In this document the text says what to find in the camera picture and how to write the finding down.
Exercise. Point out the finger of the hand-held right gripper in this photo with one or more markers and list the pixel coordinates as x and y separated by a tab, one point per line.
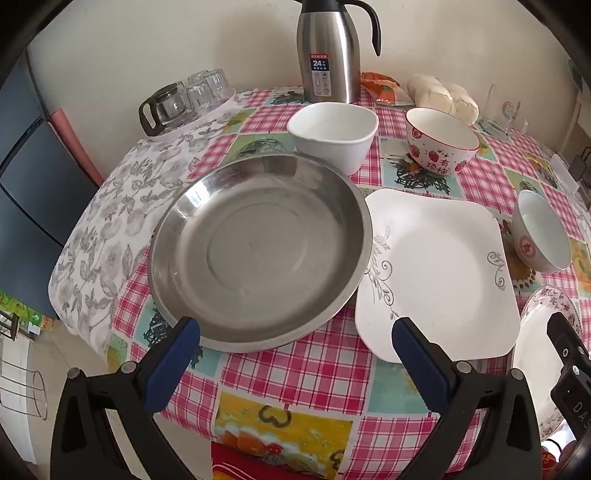
561	334

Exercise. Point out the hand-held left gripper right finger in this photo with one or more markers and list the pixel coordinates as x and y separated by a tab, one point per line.
418	360

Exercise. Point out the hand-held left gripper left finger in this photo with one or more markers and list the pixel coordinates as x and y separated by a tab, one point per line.
173	364

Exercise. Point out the round floral rim plate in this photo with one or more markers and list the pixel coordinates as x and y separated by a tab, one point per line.
531	350

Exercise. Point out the white square plate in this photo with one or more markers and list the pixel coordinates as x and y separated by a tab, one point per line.
443	277

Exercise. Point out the small white bowl red print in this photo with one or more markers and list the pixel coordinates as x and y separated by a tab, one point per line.
531	240

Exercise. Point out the large stainless steel plate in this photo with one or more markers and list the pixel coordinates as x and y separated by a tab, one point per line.
258	254

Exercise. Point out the strawberry print bowl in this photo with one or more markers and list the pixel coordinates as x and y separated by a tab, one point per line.
438	157

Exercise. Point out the white square bowl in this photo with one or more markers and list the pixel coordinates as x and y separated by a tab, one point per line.
332	147

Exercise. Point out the pink checked fruit tablecloth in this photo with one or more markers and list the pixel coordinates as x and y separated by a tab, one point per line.
323	369

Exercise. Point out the red patterned cloth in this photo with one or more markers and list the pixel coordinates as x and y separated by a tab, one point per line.
240	466

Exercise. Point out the grey floral cloth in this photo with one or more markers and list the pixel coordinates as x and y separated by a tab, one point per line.
106	240

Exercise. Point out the green cardboard box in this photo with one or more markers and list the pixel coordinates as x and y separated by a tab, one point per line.
27	318

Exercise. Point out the white power strip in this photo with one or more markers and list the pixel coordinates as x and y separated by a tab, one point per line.
565	173

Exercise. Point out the black charger plug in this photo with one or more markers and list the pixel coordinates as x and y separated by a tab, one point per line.
582	166

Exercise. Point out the white wooden chair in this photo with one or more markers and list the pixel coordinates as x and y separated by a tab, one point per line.
576	124

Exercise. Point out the clear glass mug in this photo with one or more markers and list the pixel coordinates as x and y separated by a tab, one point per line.
501	115

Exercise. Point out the dark blue cabinet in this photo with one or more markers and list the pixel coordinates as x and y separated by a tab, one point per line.
32	184

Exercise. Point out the pink board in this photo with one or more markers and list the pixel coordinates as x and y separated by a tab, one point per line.
78	147

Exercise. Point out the white round tray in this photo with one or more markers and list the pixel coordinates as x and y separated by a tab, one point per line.
219	107

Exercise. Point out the bag of white steamed buns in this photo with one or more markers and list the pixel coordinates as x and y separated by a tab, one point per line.
443	99

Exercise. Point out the orange snack packet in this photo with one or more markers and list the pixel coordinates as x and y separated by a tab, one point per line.
378	79
392	96

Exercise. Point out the clear drinking glass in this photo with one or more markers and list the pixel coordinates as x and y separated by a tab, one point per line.
218	84
196	76
198	96

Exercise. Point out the stainless steel thermos jug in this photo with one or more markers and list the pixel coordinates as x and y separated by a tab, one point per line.
328	46

